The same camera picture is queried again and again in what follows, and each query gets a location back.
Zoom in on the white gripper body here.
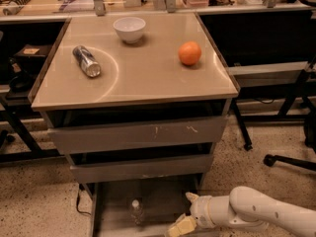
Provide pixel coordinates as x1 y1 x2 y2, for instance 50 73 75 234
190 196 212 228

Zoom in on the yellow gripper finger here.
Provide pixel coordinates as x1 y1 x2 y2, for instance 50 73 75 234
186 192 198 203
165 215 197 237

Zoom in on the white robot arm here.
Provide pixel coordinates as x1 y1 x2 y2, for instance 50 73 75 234
165 186 316 237

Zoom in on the middle grey drawer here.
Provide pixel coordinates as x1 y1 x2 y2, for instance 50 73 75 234
70 154 212 184

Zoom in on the open bottom grey drawer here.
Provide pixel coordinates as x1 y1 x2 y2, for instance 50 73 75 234
89 175 198 237

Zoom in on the top grey drawer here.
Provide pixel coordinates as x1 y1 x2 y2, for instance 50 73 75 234
48 116 227 154

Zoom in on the grey drawer cabinet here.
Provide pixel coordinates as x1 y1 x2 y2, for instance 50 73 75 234
28 12 240 237

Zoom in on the black office chair base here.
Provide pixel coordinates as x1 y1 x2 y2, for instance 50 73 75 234
264 112 316 171

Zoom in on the orange fruit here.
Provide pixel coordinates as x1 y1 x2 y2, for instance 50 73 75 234
178 41 201 66

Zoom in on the silver blue drink can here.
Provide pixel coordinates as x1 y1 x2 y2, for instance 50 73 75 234
72 45 101 78

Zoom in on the white ceramic bowl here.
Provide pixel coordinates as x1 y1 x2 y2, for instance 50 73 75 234
113 17 146 43

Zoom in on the black desk leg frame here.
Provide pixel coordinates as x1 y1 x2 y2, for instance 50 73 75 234
231 99 253 151

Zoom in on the black cable on floor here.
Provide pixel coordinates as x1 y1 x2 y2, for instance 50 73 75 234
75 184 92 217

